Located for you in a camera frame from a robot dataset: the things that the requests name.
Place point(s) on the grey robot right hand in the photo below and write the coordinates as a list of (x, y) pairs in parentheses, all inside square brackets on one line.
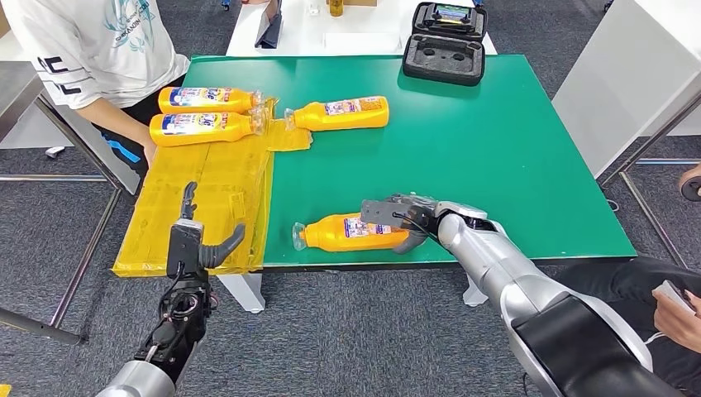
[(411, 244)]

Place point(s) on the person's hand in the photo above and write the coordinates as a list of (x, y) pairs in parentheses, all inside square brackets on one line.
[(682, 326)]

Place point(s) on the person's right hand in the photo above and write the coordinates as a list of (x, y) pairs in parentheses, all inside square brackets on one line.
[(149, 152)]

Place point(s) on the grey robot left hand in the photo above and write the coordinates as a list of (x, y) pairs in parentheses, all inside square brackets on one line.
[(216, 255)]

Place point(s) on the white phone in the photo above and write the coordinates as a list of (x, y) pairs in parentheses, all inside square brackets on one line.
[(673, 296)]

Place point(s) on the orange detergent bottle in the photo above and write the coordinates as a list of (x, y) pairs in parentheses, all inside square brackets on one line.
[(235, 101), (235, 129), (372, 118), (328, 233)]

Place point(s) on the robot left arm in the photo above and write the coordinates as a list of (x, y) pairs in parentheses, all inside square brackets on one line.
[(175, 329)]

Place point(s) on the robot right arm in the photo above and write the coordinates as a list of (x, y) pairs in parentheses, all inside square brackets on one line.
[(504, 268)]

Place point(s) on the small amber bottle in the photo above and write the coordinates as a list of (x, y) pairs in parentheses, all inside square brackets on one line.
[(336, 7)]

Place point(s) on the person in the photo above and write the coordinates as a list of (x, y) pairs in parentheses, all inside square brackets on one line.
[(98, 55), (630, 279)]

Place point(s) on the yellow plastic-wrapped board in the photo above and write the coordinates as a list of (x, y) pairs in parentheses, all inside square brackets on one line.
[(219, 181)]

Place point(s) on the small white floor object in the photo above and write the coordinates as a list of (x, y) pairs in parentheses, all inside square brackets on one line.
[(55, 152)]

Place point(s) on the steel table with metal legs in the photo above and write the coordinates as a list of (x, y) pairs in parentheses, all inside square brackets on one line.
[(16, 93)]

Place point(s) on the dark tablet case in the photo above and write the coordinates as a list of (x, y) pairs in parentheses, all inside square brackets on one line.
[(274, 33)]

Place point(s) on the black foam-lined case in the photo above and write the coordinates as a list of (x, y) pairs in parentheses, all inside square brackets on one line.
[(443, 63)]

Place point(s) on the brown cardboard piece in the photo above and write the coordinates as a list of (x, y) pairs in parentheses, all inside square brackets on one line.
[(4, 22)]

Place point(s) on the handheld controller with screen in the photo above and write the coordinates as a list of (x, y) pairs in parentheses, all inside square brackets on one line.
[(453, 13)]

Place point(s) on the cardboard box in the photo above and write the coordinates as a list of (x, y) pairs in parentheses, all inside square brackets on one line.
[(361, 2)]

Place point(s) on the white table with metal legs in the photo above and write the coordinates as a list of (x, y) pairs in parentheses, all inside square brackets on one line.
[(619, 82)]

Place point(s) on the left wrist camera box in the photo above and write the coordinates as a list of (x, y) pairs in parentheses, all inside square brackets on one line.
[(183, 249)]

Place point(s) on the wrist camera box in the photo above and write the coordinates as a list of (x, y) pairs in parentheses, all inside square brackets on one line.
[(382, 213), (183, 249)]

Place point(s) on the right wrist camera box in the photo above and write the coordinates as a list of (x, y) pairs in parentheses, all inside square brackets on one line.
[(382, 213)]

